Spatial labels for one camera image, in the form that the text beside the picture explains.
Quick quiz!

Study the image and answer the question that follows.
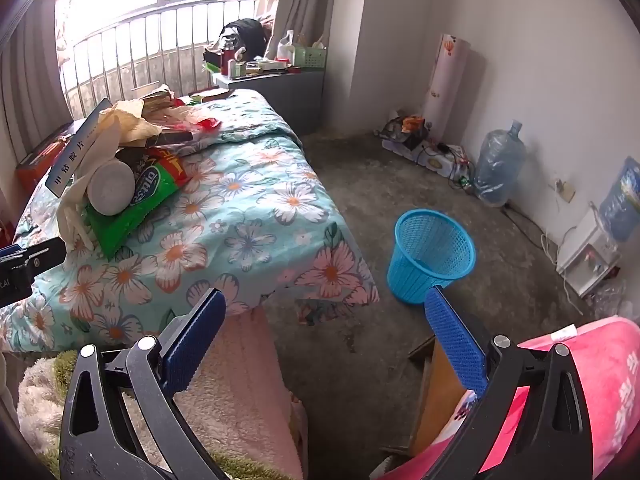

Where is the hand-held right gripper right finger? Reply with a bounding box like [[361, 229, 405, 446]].
[[370, 286, 597, 480]]

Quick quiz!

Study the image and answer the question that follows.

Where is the brown paper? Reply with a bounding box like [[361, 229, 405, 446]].
[[55, 120, 126, 252], [98, 99, 167, 150]]

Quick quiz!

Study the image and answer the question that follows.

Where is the printed paper roll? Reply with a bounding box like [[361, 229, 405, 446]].
[[422, 34, 472, 143]]

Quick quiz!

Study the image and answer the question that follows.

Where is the wooden chair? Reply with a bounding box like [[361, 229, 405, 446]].
[[407, 332, 471, 456]]

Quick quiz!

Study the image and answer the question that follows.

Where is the grey cabinet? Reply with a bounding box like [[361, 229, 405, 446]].
[[212, 67, 326, 136]]

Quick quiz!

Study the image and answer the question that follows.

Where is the grey curtain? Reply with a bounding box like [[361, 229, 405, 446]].
[[264, 0, 341, 61], [0, 0, 76, 161]]

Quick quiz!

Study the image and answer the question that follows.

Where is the green and red snack bag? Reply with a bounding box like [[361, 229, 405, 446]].
[[85, 147, 189, 257]]

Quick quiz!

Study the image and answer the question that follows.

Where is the clear water jug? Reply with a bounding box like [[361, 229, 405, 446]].
[[472, 120, 528, 208]]

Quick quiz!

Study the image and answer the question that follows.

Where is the cream fleece blanket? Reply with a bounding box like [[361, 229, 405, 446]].
[[17, 305, 308, 480]]

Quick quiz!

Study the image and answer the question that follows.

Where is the wall socket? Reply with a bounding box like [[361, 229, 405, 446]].
[[552, 177, 576, 204]]

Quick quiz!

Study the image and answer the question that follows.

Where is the blue plastic wastebasket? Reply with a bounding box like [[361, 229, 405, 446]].
[[387, 208, 477, 305]]

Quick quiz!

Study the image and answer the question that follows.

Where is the orange and black bag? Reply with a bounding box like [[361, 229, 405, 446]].
[[380, 115, 432, 151]]

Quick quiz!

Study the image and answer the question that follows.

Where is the white water dispenser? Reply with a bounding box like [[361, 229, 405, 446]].
[[556, 208, 623, 298]]

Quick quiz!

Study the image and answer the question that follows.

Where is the white printed carton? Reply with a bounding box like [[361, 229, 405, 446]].
[[382, 137, 471, 178]]

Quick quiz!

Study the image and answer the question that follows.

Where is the floral quilt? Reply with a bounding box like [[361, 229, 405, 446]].
[[0, 89, 381, 353]]

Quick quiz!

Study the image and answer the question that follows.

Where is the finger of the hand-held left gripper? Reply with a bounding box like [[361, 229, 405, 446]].
[[20, 236, 67, 276]]

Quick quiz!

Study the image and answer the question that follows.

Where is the pink blanket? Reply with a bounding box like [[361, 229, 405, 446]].
[[385, 315, 640, 480]]

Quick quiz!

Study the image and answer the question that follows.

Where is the white paper cup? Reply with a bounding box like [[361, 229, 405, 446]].
[[87, 160, 137, 216]]

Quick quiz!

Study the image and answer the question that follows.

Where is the long silver box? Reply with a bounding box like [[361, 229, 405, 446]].
[[46, 99, 113, 198]]

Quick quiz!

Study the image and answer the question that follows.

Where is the brown snack wrapper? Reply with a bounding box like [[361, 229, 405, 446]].
[[132, 87, 176, 112]]

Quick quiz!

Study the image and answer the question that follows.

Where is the green tissue box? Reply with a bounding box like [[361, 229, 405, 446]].
[[292, 45, 328, 68]]

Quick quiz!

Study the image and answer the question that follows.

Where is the orange cardboard box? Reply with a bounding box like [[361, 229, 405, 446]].
[[15, 122, 76, 191]]

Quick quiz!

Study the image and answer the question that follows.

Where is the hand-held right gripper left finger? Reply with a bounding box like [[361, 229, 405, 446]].
[[59, 287, 228, 480]]

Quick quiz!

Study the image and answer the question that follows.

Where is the metal window railing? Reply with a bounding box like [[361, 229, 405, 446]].
[[62, 0, 261, 116]]

